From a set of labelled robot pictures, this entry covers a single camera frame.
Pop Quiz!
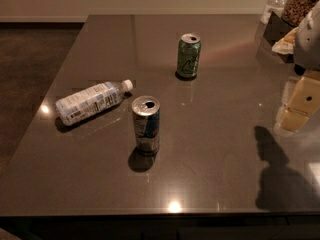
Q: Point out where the green soda can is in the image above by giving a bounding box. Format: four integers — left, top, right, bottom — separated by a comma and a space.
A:
177, 33, 201, 79

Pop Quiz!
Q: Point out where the jar of snacks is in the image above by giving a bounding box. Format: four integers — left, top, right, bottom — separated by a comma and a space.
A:
282, 0, 319, 27

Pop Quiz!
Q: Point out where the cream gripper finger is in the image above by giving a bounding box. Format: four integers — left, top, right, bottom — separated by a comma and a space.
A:
279, 75, 320, 132

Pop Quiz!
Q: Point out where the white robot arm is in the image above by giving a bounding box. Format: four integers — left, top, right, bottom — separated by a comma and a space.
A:
276, 2, 320, 132

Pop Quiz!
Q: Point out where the clear plastic water bottle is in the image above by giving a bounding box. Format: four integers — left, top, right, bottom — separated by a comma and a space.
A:
55, 80, 133, 126

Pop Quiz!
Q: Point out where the redbull can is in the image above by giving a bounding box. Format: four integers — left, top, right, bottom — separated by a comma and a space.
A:
131, 95, 160, 155

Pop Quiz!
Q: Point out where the snack bag on rack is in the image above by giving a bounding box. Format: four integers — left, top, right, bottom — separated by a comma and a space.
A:
272, 28, 298, 55

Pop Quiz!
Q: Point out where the clear bottle at back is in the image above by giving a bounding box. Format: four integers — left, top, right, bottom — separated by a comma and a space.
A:
260, 0, 286, 24

